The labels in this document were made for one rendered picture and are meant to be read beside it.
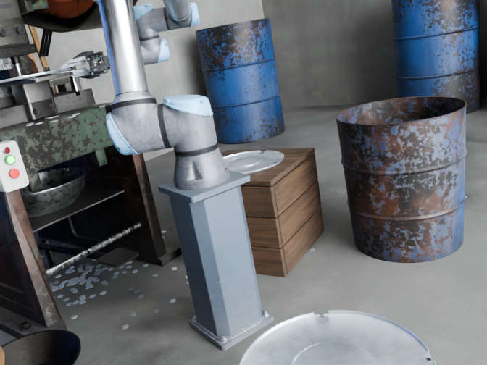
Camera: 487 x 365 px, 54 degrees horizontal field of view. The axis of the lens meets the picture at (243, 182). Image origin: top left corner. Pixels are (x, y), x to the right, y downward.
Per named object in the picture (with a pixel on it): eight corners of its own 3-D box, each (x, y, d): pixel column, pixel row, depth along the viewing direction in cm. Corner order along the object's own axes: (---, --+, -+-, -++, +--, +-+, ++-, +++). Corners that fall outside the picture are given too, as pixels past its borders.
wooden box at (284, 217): (325, 230, 191) (314, 147, 181) (285, 277, 161) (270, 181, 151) (240, 224, 212) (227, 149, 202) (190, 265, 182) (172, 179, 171)
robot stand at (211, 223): (275, 319, 139) (250, 174, 126) (223, 351, 129) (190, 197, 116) (238, 298, 154) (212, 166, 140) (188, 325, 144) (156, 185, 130)
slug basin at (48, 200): (110, 193, 182) (103, 169, 179) (27, 229, 157) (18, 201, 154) (61, 187, 202) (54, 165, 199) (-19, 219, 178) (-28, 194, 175)
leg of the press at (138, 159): (182, 254, 193) (130, 24, 166) (161, 267, 185) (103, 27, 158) (58, 228, 249) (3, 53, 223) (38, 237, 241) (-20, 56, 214)
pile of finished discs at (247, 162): (296, 150, 180) (296, 149, 180) (261, 176, 157) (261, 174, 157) (232, 152, 195) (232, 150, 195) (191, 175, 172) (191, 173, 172)
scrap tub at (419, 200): (482, 221, 177) (480, 93, 162) (451, 275, 146) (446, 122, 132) (374, 211, 202) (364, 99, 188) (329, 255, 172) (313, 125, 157)
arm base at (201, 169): (241, 176, 126) (235, 140, 123) (193, 194, 118) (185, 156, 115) (210, 169, 138) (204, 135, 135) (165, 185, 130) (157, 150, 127)
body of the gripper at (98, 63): (83, 53, 154) (121, 46, 156) (85, 53, 162) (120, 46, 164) (90, 77, 156) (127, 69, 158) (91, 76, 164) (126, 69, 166)
